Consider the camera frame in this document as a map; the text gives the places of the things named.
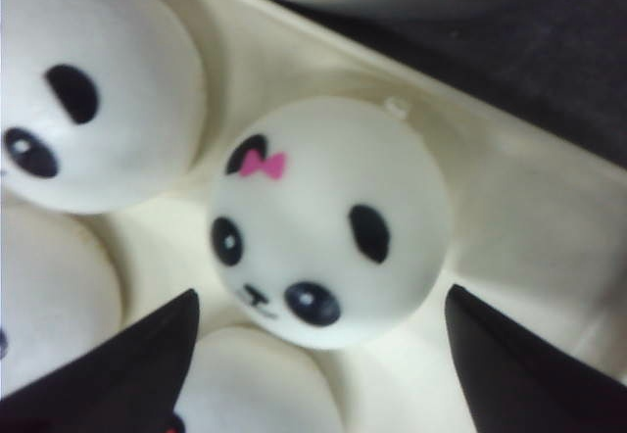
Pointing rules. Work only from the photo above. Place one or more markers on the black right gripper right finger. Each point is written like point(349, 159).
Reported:
point(514, 381)

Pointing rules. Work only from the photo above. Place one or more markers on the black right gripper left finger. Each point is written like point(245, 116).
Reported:
point(130, 383)

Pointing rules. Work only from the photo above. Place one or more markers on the panda bun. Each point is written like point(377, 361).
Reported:
point(102, 102)
point(329, 222)
point(243, 380)
point(60, 294)

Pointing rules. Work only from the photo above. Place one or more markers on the cream plastic tray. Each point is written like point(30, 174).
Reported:
point(540, 223)

